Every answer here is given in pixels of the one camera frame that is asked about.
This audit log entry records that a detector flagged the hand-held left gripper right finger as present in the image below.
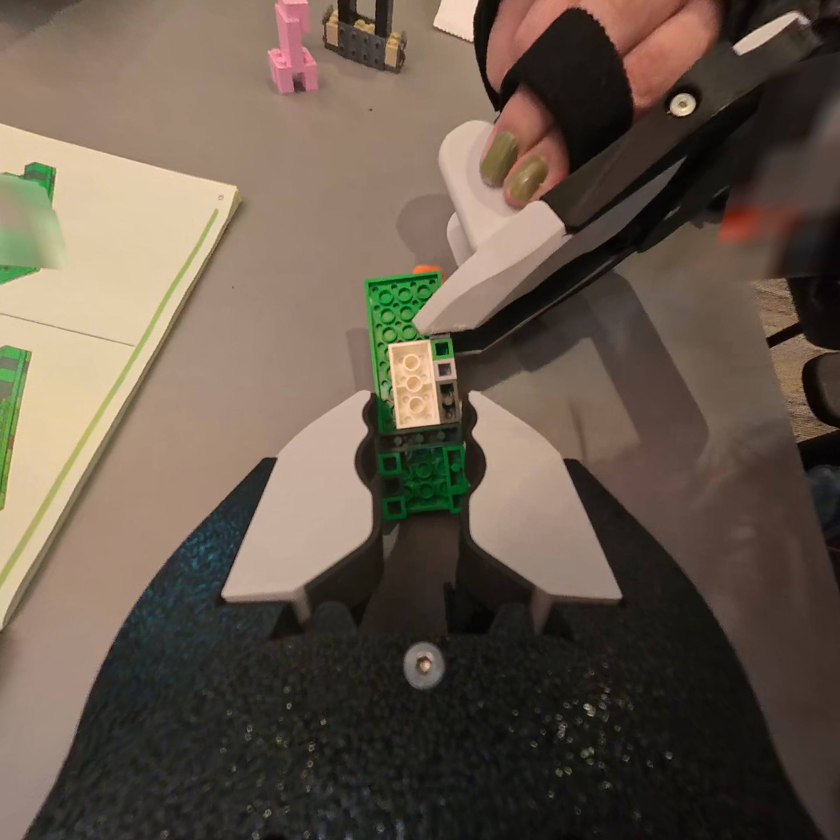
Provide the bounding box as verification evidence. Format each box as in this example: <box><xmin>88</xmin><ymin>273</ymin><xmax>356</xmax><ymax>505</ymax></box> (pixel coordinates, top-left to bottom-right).
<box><xmin>459</xmin><ymin>392</ymin><xmax>623</xmax><ymax>634</ymax></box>

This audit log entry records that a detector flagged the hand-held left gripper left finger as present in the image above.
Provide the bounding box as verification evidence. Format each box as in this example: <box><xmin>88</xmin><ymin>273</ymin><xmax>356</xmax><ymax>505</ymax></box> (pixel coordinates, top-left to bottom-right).
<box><xmin>221</xmin><ymin>390</ymin><xmax>386</xmax><ymax>626</ymax></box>

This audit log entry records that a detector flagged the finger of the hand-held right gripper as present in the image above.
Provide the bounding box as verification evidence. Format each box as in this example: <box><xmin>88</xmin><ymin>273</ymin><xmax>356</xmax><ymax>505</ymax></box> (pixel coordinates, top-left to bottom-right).
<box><xmin>412</xmin><ymin>157</ymin><xmax>691</xmax><ymax>359</ymax></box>

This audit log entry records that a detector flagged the green brick assembly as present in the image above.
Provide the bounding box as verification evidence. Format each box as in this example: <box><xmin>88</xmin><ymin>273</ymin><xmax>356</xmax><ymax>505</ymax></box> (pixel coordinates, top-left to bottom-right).
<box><xmin>364</xmin><ymin>271</ymin><xmax>472</xmax><ymax>523</ymax></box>

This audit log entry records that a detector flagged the person's right hand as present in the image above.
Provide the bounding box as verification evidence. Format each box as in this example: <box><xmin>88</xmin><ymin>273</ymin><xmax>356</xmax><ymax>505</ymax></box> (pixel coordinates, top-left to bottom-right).
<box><xmin>472</xmin><ymin>0</ymin><xmax>724</xmax><ymax>207</ymax></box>

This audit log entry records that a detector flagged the white paper napkin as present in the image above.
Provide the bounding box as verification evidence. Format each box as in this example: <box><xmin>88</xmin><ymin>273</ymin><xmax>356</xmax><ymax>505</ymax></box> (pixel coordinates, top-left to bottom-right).
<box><xmin>432</xmin><ymin>0</ymin><xmax>484</xmax><ymax>44</ymax></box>

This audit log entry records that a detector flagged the black office chair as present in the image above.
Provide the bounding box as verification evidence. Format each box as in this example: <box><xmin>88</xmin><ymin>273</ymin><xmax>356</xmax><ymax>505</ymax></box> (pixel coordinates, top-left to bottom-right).
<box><xmin>761</xmin><ymin>276</ymin><xmax>840</xmax><ymax>429</ymax></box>

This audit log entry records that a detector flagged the blue bag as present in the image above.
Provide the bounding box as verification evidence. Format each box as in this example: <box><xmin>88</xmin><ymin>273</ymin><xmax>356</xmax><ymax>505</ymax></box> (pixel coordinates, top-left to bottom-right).
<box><xmin>806</xmin><ymin>463</ymin><xmax>840</xmax><ymax>527</ymax></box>

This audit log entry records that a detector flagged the pink brick figure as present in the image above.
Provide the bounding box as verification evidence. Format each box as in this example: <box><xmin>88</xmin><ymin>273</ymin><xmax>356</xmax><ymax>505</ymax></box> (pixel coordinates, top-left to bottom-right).
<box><xmin>266</xmin><ymin>0</ymin><xmax>321</xmax><ymax>95</ymax></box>

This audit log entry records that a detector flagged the brick instruction booklet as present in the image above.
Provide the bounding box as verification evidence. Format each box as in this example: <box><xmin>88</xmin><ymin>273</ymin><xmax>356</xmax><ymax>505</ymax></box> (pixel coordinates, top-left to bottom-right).
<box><xmin>0</xmin><ymin>122</ymin><xmax>242</xmax><ymax>632</ymax></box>

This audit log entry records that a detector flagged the dark grey brick frame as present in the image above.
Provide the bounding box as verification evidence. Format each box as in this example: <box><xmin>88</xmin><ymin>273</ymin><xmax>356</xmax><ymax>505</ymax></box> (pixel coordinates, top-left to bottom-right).
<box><xmin>321</xmin><ymin>0</ymin><xmax>408</xmax><ymax>74</ymax></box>

